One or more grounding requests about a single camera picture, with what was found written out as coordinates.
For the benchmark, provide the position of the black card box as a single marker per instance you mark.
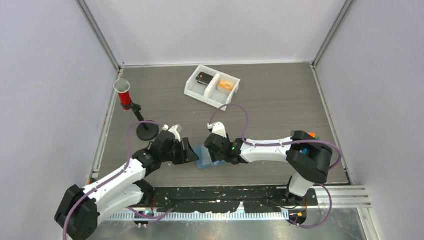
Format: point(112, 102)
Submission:
point(204, 78)

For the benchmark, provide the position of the orange toy brick arch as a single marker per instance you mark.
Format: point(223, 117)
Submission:
point(312, 135)

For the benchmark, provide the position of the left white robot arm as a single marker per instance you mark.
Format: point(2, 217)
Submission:
point(82, 209)

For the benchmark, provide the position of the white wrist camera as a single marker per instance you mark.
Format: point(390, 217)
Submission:
point(217, 128)
point(175, 130)

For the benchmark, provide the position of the white divided plastic bin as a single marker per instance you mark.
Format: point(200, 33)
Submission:
point(209, 94)

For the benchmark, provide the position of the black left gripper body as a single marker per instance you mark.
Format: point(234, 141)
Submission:
point(175, 155)

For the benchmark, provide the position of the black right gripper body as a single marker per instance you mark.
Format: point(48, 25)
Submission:
point(217, 157)

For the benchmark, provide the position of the orange card box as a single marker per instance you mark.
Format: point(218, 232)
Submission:
point(225, 86)

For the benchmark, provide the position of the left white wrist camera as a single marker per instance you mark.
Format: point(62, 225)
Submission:
point(175, 130)

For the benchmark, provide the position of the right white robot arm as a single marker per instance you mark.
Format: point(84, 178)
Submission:
point(309, 157)

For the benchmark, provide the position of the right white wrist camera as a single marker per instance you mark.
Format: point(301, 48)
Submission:
point(217, 128)

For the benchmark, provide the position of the blue leather card holder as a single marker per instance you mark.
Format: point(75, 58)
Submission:
point(205, 160)

